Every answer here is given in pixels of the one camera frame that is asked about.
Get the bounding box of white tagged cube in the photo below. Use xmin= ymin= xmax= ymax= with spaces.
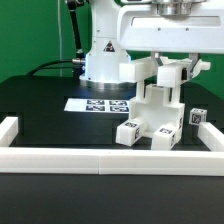
xmin=189 ymin=108 xmax=207 ymax=125

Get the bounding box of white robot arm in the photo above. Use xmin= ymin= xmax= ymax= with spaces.
xmin=65 ymin=0 xmax=224 ymax=88

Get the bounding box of white U-shaped fence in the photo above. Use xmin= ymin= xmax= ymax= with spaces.
xmin=0 ymin=117 xmax=224 ymax=176

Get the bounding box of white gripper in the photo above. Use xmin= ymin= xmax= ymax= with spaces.
xmin=117 ymin=0 xmax=224 ymax=79

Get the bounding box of grey hanging cable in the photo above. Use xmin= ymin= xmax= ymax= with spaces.
xmin=57 ymin=0 xmax=64 ymax=78

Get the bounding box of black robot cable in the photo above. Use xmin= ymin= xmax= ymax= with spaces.
xmin=27 ymin=0 xmax=88 ymax=78

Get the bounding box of white tag sheet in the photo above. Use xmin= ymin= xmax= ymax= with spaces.
xmin=64 ymin=98 xmax=129 ymax=113

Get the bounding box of white chair seat part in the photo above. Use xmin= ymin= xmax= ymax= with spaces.
xmin=129 ymin=81 xmax=185 ymax=141

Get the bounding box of white chair back frame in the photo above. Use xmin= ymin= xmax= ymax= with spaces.
xmin=119 ymin=57 xmax=211 ymax=88

